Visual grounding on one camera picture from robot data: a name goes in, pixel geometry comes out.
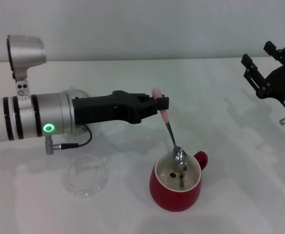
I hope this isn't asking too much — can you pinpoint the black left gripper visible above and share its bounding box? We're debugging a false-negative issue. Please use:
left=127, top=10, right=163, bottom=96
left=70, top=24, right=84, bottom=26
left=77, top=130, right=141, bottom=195
left=72, top=90, right=170, bottom=125

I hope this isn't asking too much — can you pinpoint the clear glass lid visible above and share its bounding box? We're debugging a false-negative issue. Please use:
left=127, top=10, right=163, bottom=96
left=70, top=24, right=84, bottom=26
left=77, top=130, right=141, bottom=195
left=63, top=154, right=110, bottom=198

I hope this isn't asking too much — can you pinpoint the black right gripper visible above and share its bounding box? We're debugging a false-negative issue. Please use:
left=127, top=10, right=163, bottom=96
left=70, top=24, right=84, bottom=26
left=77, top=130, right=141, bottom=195
left=241, top=40, right=285, bottom=115

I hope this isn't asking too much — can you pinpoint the double-wall glass cup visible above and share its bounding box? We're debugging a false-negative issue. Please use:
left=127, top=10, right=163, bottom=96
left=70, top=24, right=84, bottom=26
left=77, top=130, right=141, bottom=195
left=64, top=85, right=87, bottom=99

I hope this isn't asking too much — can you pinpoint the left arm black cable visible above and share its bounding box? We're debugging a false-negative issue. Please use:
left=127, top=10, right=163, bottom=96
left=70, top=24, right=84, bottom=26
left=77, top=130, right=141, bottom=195
left=45, top=125, right=92, bottom=155

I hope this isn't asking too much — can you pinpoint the red mug white inside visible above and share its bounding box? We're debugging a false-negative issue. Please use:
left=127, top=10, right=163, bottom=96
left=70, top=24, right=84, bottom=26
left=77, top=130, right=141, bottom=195
left=149, top=150, right=208, bottom=212

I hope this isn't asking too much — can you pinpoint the pink-handled metal spoon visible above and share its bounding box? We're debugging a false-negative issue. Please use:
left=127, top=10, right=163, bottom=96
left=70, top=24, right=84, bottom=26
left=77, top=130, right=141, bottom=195
left=152, top=87, right=188, bottom=171

